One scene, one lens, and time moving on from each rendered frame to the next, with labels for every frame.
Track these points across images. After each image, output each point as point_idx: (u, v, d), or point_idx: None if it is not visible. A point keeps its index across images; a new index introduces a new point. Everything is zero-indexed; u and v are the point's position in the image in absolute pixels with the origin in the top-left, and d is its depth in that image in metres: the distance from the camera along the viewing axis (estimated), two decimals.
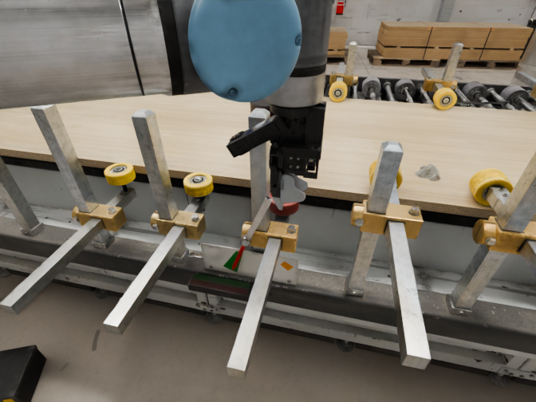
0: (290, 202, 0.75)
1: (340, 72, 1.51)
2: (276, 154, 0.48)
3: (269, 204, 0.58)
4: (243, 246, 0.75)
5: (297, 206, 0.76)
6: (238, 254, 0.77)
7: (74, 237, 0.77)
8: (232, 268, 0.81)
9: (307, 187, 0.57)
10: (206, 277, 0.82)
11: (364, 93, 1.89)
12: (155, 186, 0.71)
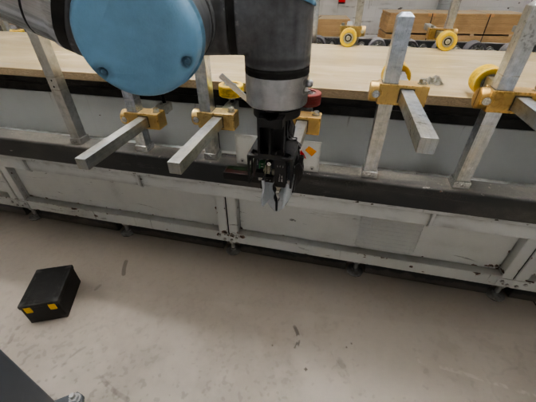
0: (314, 94, 0.87)
1: (349, 25, 1.63)
2: None
3: (226, 77, 0.75)
4: None
5: (319, 99, 0.88)
6: None
7: (127, 126, 0.88)
8: (303, 156, 0.89)
9: (281, 206, 0.52)
10: (239, 167, 0.94)
11: None
12: (199, 75, 0.83)
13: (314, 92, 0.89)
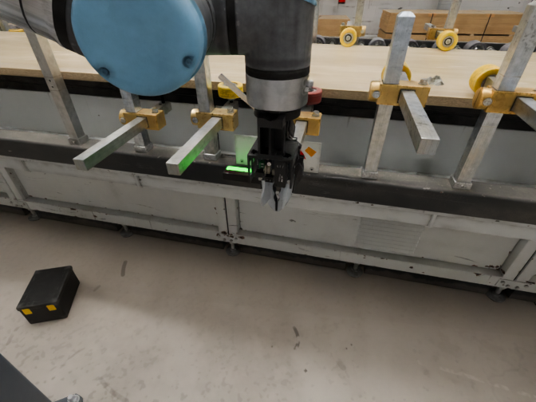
0: (315, 92, 0.89)
1: (349, 25, 1.63)
2: None
3: (226, 77, 0.74)
4: None
5: (320, 96, 0.90)
6: None
7: (125, 126, 0.88)
8: (303, 157, 0.89)
9: (281, 206, 0.52)
10: (238, 168, 0.93)
11: None
12: (199, 76, 0.83)
13: (315, 90, 0.91)
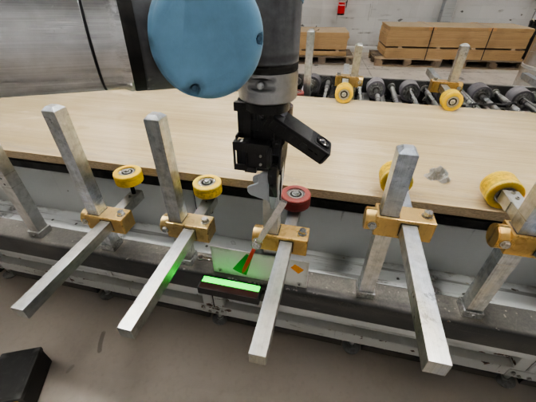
0: (302, 199, 0.77)
1: (345, 74, 1.51)
2: None
3: (284, 207, 0.58)
4: (254, 250, 0.75)
5: (309, 202, 0.78)
6: (249, 258, 0.77)
7: (84, 240, 0.76)
8: (242, 271, 0.81)
9: (247, 190, 0.56)
10: (216, 280, 0.82)
11: (368, 94, 1.89)
12: (166, 189, 0.71)
13: (303, 194, 0.79)
